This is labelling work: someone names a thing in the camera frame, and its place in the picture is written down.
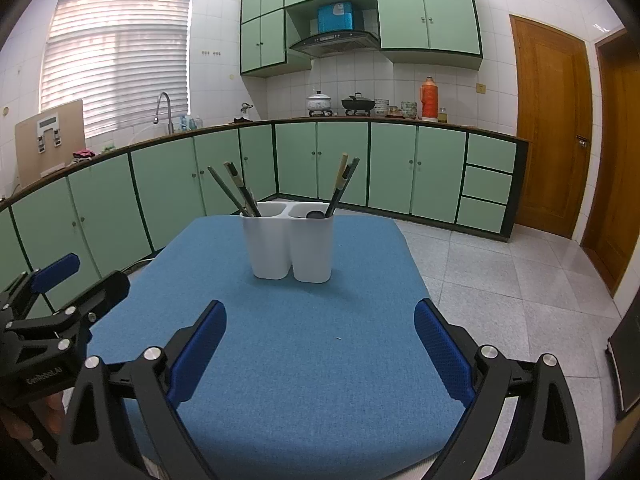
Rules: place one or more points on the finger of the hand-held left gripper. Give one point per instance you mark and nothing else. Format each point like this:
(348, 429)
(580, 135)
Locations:
(55, 266)
(107, 287)

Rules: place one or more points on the metal kettle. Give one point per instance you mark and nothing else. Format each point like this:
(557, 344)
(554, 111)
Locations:
(245, 109)

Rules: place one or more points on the green base cabinets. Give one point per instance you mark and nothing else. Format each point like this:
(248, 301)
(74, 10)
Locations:
(390, 165)

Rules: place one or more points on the blue table cloth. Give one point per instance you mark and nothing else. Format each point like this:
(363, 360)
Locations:
(300, 360)

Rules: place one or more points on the orange thermos flask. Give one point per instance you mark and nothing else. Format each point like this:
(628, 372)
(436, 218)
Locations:
(429, 100)

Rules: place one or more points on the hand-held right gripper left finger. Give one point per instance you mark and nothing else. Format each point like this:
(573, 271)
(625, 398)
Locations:
(197, 355)

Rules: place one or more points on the green wall cabinets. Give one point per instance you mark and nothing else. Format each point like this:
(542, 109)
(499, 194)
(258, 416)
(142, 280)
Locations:
(450, 20)

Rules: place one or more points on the dark blue chopstick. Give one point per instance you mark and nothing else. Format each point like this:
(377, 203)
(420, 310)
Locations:
(249, 200)
(350, 172)

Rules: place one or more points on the metal kitchen faucet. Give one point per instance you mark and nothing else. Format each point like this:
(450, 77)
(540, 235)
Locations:
(170, 117)

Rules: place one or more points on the blue box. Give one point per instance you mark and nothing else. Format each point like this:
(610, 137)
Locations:
(336, 17)

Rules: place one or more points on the black plastic spoon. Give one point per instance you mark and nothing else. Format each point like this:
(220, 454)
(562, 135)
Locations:
(315, 214)

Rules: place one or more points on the stack of bowls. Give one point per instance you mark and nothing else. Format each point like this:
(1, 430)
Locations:
(408, 110)
(382, 107)

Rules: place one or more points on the wooden door in frame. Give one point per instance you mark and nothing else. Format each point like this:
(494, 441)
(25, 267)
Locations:
(620, 175)

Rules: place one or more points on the white two-part utensil holder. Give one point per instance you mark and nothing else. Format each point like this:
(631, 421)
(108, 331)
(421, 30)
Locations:
(270, 250)

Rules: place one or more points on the black appliance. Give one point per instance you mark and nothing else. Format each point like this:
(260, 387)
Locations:
(629, 365)

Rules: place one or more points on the brown cardboard box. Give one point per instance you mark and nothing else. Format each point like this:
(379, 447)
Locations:
(35, 160)

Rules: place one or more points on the bottles beside sink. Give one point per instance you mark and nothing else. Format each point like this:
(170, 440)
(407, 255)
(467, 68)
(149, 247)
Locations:
(190, 124)

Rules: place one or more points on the black range hood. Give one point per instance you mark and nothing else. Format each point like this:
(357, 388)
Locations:
(332, 42)

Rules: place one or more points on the red cloth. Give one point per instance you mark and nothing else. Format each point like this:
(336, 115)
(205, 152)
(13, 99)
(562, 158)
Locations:
(83, 153)

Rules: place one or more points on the closed wooden door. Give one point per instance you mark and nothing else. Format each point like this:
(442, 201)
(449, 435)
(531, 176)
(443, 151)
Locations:
(550, 125)

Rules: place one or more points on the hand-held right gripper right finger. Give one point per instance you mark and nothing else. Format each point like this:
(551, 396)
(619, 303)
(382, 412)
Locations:
(445, 355)

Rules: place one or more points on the person's left hand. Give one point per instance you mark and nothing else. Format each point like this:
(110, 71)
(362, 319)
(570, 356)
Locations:
(54, 407)

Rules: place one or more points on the white cooking pot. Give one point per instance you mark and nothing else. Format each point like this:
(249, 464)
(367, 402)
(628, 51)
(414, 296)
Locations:
(320, 102)

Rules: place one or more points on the black wok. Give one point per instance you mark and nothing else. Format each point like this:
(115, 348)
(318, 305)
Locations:
(357, 104)

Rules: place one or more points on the white window blind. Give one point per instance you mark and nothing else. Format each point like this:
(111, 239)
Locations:
(115, 60)

